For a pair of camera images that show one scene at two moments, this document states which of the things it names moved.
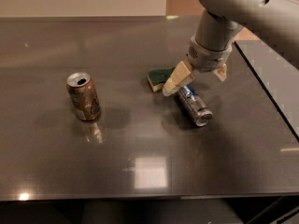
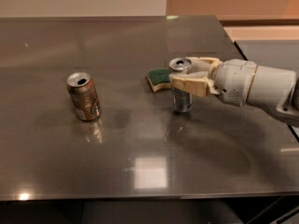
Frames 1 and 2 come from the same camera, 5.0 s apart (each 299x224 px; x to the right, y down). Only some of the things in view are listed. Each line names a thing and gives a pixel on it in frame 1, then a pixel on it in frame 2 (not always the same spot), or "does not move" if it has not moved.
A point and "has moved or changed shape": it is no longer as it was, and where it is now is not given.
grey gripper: x=207 y=59 -> x=234 y=78
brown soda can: x=83 y=94 does not move
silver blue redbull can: x=194 y=105 has moved or changed shape
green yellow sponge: x=156 y=78 does not move
